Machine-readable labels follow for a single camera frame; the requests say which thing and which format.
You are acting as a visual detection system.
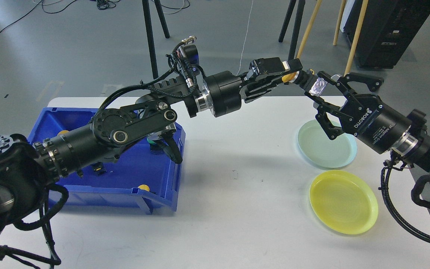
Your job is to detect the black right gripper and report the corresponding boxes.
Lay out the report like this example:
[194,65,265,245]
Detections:
[305,71,413,155]

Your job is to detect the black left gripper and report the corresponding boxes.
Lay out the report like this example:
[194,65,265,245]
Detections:
[200,57,303,117]

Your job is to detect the green push button front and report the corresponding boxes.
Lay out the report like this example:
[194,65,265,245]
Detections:
[91,162,106,176]

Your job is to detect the green push button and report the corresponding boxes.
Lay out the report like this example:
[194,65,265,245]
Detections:
[146,137,164,154]
[91,162,106,176]

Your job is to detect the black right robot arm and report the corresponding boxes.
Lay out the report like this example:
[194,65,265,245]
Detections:
[296,71,430,243]

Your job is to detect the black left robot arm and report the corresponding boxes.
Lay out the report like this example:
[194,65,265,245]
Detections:
[0,36,302,267]

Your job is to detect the light green plate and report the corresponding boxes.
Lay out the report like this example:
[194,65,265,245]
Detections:
[296,120,357,170]

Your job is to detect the yellow plate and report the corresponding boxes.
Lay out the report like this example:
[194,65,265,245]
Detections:
[309,170,379,235]

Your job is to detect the green push button back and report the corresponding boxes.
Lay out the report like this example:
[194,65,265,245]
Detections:
[146,137,164,154]

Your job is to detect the yellow push button front edge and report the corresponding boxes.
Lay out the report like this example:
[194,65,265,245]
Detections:
[137,184,156,194]

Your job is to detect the black tripod right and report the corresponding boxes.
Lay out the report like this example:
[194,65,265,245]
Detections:
[278,0,306,60]

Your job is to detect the black tripod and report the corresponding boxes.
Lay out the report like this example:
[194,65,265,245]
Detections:
[142,0,170,79]
[278,0,306,60]

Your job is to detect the wooden stand legs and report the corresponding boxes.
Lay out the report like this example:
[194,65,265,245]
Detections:
[295,0,368,77]

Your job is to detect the black box cabinet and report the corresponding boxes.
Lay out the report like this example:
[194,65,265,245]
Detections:
[353,0,430,69]

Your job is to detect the black tripod left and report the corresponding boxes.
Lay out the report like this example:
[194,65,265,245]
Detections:
[142,0,170,79]

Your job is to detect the white cable with plug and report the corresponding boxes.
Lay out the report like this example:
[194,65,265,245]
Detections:
[236,0,255,75]

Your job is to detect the black floor cables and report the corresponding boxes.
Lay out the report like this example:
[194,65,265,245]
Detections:
[0,0,191,60]

